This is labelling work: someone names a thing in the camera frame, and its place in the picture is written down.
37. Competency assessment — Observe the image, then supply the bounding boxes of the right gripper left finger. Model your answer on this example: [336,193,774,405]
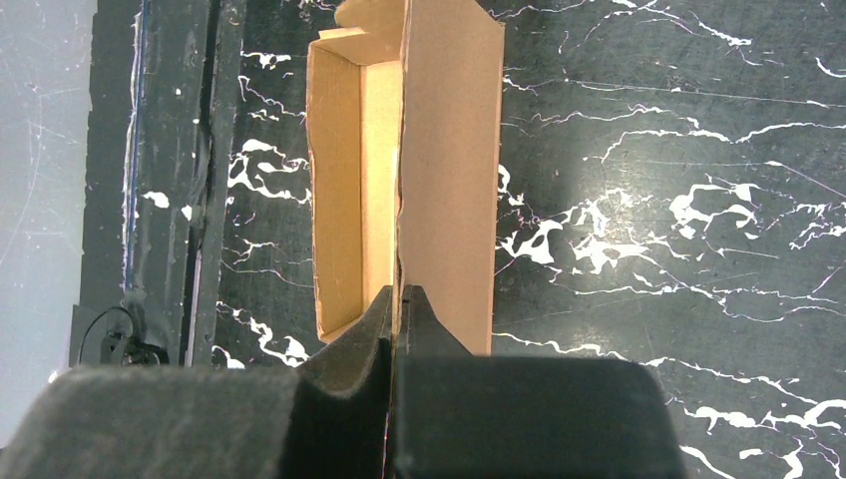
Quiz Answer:
[1,287,393,478]

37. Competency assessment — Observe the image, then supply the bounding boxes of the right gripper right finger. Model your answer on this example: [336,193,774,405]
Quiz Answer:
[393,285,685,478]

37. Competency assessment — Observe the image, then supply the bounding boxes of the brown cardboard box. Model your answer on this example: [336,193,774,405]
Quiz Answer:
[306,1,505,355]

